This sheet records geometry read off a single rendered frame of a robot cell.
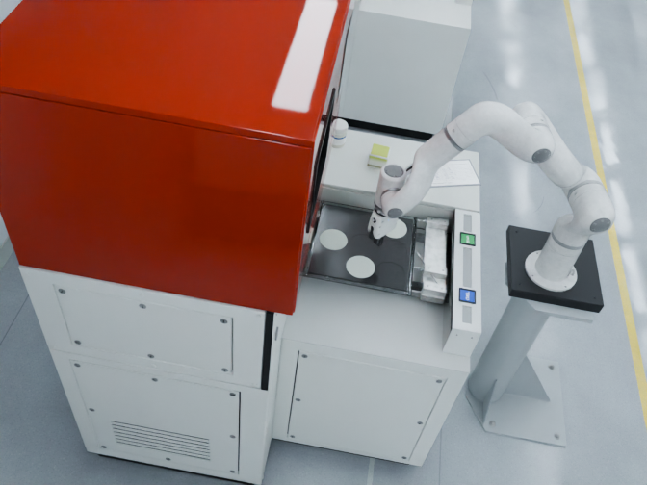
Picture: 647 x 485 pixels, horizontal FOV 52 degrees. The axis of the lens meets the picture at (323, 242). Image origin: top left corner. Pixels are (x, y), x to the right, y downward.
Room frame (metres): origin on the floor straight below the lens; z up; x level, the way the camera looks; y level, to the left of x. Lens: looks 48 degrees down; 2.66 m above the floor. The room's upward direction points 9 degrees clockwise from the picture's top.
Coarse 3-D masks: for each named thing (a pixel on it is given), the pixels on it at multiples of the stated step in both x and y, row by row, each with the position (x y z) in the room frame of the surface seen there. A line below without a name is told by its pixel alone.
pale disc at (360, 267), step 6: (354, 258) 1.55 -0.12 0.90; (360, 258) 1.55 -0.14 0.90; (366, 258) 1.55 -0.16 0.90; (348, 264) 1.51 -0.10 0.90; (354, 264) 1.52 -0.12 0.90; (360, 264) 1.52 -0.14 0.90; (366, 264) 1.53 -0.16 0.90; (372, 264) 1.53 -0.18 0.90; (348, 270) 1.48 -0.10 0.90; (354, 270) 1.49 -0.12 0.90; (360, 270) 1.49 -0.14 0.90; (366, 270) 1.50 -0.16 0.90; (372, 270) 1.50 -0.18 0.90; (354, 276) 1.46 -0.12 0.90; (360, 276) 1.47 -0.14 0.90; (366, 276) 1.47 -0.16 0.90
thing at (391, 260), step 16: (336, 208) 1.78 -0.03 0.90; (320, 224) 1.68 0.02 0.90; (336, 224) 1.70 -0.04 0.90; (352, 224) 1.71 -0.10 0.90; (368, 224) 1.72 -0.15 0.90; (352, 240) 1.63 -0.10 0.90; (368, 240) 1.64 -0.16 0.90; (384, 240) 1.65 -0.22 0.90; (400, 240) 1.67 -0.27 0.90; (320, 256) 1.53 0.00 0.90; (336, 256) 1.54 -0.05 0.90; (352, 256) 1.55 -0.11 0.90; (368, 256) 1.56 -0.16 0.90; (384, 256) 1.58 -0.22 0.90; (400, 256) 1.59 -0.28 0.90; (320, 272) 1.46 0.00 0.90; (336, 272) 1.47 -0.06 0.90; (384, 272) 1.50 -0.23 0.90; (400, 272) 1.51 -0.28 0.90; (400, 288) 1.44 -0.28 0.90
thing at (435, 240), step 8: (432, 232) 1.75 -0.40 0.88; (440, 232) 1.76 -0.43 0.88; (424, 240) 1.73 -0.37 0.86; (432, 240) 1.71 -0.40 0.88; (440, 240) 1.72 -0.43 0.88; (424, 248) 1.67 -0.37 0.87; (432, 248) 1.67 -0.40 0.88; (440, 248) 1.67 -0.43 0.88; (424, 256) 1.62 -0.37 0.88; (432, 256) 1.63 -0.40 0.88; (440, 256) 1.64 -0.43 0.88; (432, 264) 1.59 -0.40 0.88; (440, 264) 1.60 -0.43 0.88; (424, 280) 1.51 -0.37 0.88; (432, 280) 1.52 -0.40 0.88; (440, 280) 1.52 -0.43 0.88; (424, 296) 1.44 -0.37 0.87; (432, 296) 1.44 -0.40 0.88; (440, 296) 1.45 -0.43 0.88
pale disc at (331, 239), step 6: (324, 234) 1.64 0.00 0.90; (330, 234) 1.64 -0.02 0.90; (336, 234) 1.65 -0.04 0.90; (342, 234) 1.65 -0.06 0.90; (324, 240) 1.61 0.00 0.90; (330, 240) 1.61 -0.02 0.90; (336, 240) 1.62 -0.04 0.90; (342, 240) 1.62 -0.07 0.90; (324, 246) 1.58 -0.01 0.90; (330, 246) 1.58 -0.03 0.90; (336, 246) 1.59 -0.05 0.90; (342, 246) 1.59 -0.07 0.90
